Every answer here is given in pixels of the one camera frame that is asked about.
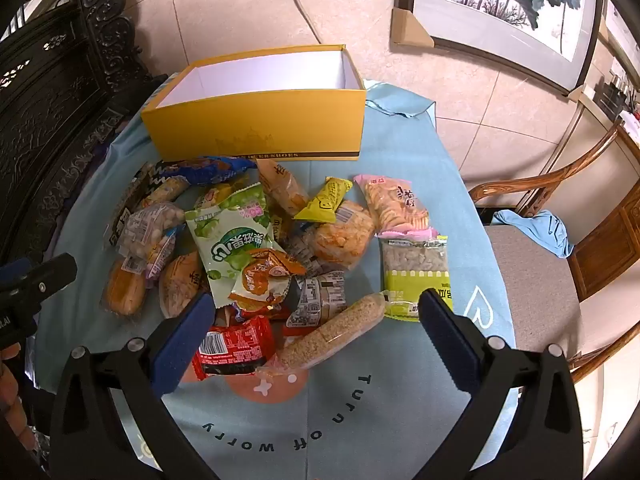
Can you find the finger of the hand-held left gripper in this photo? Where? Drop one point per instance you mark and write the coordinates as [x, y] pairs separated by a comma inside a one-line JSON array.
[[40, 277]]

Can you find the framed flower painting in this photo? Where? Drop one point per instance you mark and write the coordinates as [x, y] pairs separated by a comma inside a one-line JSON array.
[[505, 5]]

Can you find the light blue printed tablecloth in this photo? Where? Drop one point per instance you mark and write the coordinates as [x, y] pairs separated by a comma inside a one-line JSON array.
[[400, 410]]

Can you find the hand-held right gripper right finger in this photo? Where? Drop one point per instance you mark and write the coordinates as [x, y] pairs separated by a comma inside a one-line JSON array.
[[442, 340]]

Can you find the cream roll packet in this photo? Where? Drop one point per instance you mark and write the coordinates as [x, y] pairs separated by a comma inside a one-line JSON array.
[[165, 191]]

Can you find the lime green seed packet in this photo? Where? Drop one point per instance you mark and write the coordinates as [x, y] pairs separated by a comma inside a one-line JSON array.
[[415, 270]]

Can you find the dark carved wooden furniture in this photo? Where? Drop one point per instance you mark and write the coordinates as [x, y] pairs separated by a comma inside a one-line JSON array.
[[55, 110]]

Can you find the red snack packet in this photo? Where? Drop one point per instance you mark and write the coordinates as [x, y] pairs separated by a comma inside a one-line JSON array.
[[235, 347]]

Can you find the clear grain stick packet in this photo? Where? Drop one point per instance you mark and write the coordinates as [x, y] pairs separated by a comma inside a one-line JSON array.
[[330, 335]]

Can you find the person's left hand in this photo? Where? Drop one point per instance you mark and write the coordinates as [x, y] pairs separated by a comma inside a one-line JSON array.
[[11, 390]]

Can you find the yellow cardboard box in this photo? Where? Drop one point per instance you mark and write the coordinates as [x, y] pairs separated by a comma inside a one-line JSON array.
[[260, 125]]

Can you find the black white striped packet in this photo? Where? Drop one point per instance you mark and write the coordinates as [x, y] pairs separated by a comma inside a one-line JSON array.
[[125, 205]]

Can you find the grey barcode packet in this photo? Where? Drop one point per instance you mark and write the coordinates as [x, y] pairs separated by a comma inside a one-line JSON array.
[[317, 300]]

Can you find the blue cloth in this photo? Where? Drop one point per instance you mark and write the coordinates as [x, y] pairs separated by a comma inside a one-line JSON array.
[[542, 230]]

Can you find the orange jelly cup packet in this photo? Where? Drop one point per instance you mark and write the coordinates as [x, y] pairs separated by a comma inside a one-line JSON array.
[[265, 277]]

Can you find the wooden cabinet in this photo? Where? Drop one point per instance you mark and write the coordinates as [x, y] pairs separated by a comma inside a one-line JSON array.
[[610, 240]]

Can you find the yellow snack bar packet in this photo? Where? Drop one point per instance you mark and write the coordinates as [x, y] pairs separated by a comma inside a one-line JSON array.
[[324, 202]]

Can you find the wooden chair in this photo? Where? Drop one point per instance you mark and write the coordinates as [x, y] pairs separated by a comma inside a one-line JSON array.
[[530, 280]]

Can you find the clear packet of round balls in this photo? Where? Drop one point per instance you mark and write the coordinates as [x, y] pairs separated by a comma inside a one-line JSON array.
[[150, 222]]

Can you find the narrow orange cracker packet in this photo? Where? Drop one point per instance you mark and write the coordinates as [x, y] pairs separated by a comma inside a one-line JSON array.
[[282, 187]]

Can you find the pink cracker packet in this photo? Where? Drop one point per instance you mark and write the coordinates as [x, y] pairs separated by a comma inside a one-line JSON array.
[[395, 205]]

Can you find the cardboard corner protector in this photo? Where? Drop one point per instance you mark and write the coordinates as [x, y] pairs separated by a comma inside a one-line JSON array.
[[410, 27]]

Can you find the purple-edged clear packet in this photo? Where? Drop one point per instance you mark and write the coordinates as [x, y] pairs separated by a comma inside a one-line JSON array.
[[162, 257]]

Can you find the wide orange cracker packet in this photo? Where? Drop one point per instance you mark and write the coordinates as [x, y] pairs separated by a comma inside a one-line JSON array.
[[342, 237]]

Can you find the blue snack packet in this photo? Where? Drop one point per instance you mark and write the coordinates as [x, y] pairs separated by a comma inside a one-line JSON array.
[[207, 170]]

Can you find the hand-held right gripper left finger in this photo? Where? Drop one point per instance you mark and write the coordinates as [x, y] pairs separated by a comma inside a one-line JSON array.
[[184, 341]]

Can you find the green grape candy packet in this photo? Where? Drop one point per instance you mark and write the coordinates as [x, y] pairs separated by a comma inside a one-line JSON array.
[[227, 240]]

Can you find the orange bread packet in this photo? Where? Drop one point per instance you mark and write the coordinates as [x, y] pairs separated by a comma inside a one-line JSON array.
[[125, 287], [180, 282]]

